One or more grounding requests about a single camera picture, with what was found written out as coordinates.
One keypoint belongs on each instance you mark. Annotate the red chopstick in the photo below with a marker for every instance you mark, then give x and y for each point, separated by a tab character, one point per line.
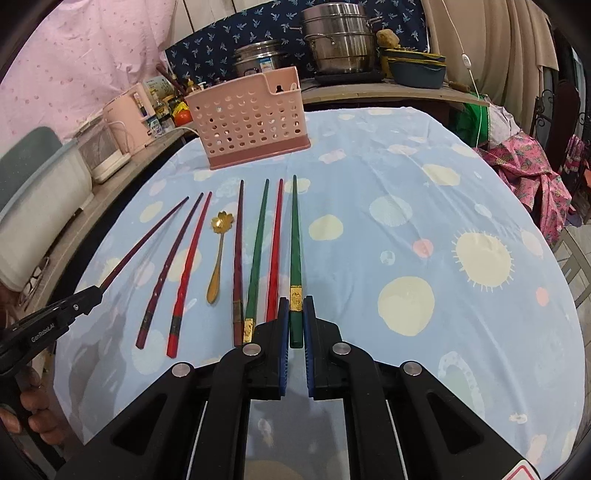
190	277
275	254

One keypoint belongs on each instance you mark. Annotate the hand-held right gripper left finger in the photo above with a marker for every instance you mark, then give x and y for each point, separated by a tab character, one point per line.
281	350

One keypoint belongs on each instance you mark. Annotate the beige curtain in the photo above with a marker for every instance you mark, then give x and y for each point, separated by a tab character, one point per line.
498	55

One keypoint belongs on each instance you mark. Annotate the blue baking dish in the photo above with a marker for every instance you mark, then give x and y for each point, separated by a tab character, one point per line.
418	76

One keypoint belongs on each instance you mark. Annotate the dark maroon chopstick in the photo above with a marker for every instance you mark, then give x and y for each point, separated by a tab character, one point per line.
143	243
238	277
171	267

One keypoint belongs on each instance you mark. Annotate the small steel pot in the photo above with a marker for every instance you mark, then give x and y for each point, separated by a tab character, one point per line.
258	57

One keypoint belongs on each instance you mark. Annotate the grey plastic tub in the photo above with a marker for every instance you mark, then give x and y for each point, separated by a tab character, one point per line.
41	207

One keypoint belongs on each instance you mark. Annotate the gold flower spoon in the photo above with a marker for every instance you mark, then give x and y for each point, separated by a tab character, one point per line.
221	223

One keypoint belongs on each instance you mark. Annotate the green bag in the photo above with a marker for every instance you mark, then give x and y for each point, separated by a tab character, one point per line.
473	122

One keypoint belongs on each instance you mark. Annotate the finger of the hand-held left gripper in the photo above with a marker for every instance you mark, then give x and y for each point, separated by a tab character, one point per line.
81	302

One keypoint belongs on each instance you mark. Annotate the navy printed cloth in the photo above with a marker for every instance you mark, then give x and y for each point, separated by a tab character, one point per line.
217	46

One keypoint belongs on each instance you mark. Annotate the black induction cooker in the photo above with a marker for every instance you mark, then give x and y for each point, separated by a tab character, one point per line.
351	77

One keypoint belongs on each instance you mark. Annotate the pink printed garment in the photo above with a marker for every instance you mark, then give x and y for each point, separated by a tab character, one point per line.
526	184

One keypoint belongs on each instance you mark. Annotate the yellow rimmed blue dish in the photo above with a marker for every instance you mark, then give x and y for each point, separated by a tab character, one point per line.
413	55

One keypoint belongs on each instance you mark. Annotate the pink perforated utensil basket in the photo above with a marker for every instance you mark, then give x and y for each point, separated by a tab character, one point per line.
240	120

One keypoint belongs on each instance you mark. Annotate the black metal chair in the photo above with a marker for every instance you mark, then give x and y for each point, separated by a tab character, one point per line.
561	106

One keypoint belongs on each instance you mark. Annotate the person's left hand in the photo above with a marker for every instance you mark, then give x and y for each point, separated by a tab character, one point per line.
44	415

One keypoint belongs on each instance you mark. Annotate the pink electric kettle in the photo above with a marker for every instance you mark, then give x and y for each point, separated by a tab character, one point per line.
124	124

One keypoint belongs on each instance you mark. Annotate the large steel steamer pot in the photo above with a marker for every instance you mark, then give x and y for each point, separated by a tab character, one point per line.
341	41

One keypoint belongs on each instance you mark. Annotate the pink dotted curtain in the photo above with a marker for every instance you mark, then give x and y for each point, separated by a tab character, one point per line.
69	55

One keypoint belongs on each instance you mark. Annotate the blue dotted tablecloth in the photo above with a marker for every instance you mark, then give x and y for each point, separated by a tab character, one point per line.
369	207

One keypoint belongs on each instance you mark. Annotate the red tomato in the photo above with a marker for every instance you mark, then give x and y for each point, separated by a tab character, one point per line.
182	115

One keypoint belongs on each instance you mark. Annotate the white countertop appliance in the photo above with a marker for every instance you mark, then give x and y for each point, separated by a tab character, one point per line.
104	157

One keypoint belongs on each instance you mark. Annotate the green chopstick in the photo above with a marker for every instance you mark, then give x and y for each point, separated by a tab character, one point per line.
295	258
257	258

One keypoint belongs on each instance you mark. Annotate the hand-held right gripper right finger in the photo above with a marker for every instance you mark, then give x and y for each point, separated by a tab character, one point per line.
310	355

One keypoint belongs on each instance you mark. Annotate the brown ginger root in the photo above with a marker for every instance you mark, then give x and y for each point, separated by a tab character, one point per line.
388	39

